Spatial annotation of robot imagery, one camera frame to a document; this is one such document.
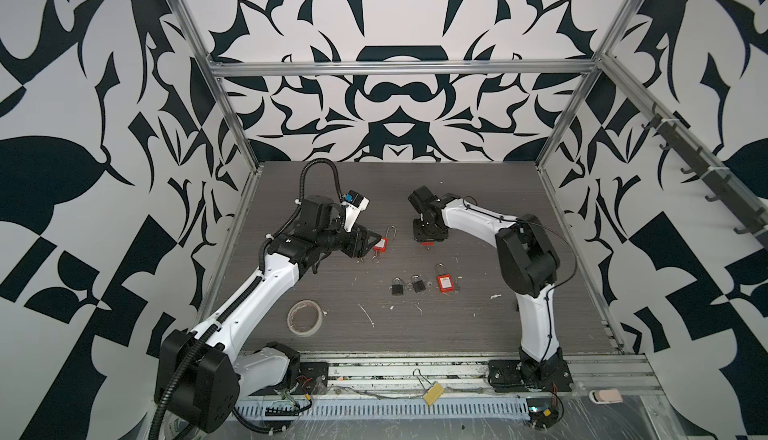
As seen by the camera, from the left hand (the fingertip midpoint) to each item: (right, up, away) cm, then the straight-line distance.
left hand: (373, 227), depth 78 cm
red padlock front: (+21, -17, +12) cm, 29 cm away
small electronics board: (+40, -43, -6) cm, 59 cm away
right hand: (+16, -4, +21) cm, 26 cm away
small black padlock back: (+7, -19, +12) cm, 23 cm away
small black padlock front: (+13, -18, +12) cm, 25 cm away
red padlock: (+2, -7, +19) cm, 20 cm away
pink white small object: (+54, -38, -7) cm, 67 cm away
